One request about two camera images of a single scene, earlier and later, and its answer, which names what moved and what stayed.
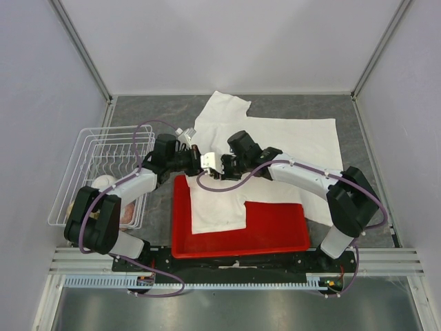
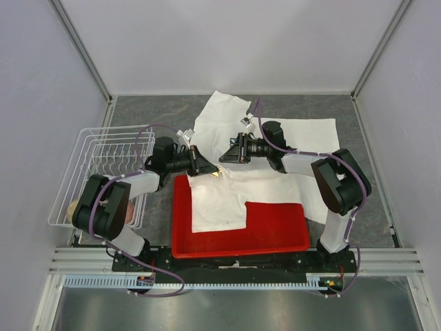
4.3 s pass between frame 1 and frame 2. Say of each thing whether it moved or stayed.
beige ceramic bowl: stayed
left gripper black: stayed
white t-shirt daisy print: stayed
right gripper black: moved
